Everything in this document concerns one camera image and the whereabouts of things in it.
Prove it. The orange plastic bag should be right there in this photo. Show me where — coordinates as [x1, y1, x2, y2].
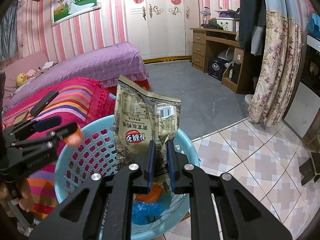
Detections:
[135, 183, 163, 203]

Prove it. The patterned snack bag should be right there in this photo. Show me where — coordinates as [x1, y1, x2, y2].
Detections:
[113, 76, 181, 182]

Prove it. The blue plastic wrapper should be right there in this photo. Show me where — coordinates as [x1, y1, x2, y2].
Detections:
[131, 200, 164, 225]

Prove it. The left hand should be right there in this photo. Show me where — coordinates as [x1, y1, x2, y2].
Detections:
[1, 179, 35, 218]

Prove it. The black rectangular case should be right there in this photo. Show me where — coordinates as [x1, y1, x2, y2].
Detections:
[30, 90, 59, 117]

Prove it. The light blue plastic basket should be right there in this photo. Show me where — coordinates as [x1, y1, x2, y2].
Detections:
[54, 115, 189, 239]

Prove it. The yellow duck plush toy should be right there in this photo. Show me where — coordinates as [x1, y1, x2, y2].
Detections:
[16, 73, 28, 87]

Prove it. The pink headboard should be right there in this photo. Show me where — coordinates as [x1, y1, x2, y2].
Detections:
[4, 50, 48, 98]

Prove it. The grey curtain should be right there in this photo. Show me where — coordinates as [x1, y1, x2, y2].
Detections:
[1, 0, 18, 62]

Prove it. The purple dotted bed cover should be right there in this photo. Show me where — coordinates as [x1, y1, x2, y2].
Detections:
[3, 42, 149, 112]

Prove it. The black box under desk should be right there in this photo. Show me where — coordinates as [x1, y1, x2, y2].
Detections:
[208, 57, 227, 81]

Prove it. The wooden desk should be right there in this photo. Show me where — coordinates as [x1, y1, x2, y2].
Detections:
[191, 28, 252, 94]

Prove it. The white wardrobe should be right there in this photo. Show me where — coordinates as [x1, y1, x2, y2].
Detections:
[124, 0, 200, 60]

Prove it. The floral curtain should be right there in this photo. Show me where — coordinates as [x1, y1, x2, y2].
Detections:
[248, 10, 302, 127]

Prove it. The desk lamp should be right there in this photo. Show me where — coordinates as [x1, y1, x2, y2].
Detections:
[200, 6, 211, 25]

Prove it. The white storage box on desk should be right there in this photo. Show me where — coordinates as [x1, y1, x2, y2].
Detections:
[216, 17, 236, 32]

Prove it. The dark hanging jacket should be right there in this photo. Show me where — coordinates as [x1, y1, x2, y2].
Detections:
[239, 0, 266, 56]

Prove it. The wedding photo wall picture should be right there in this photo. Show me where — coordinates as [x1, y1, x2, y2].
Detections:
[51, 0, 101, 27]

